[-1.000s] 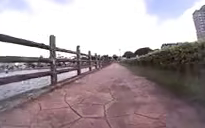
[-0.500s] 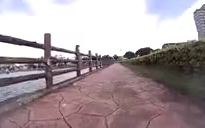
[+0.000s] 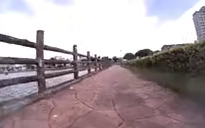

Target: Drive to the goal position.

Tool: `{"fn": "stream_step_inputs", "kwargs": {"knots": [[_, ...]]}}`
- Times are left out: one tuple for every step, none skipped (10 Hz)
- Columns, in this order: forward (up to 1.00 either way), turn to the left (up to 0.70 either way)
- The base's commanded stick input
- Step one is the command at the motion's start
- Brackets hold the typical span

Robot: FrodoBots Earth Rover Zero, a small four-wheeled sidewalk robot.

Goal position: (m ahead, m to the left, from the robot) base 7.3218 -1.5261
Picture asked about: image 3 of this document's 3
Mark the distant trees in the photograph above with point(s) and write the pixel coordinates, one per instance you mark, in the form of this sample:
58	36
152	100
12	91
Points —
143	52

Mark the green hedge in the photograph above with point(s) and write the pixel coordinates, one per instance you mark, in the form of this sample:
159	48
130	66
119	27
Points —
176	58

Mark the red cracked path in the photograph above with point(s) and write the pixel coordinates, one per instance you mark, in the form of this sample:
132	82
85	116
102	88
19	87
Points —
113	96

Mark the low building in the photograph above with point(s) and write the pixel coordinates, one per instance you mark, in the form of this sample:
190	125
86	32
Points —
171	47

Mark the water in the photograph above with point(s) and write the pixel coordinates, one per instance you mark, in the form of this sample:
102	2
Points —
20	88

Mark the tall grey building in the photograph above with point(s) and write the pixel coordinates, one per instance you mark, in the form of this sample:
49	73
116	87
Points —
203	23

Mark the wooden rail fence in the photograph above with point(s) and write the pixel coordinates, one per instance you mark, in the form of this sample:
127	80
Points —
40	60

